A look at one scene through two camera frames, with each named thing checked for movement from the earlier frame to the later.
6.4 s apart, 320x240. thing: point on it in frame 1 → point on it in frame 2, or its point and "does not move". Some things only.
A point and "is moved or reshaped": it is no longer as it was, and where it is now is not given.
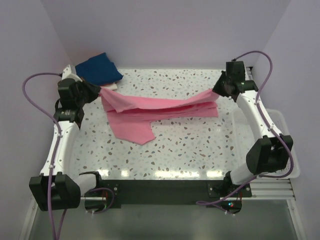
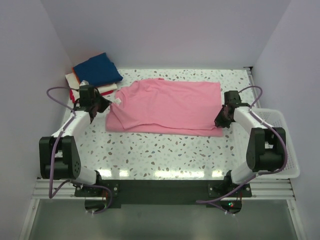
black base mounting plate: x=173 y=191 does not move
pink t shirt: x=129 y=116 is moved or reshaped
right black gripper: x=216 y=88 → x=219 y=122
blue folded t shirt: x=98 y=70 does not move
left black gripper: x=94 y=90 → x=106 y=103
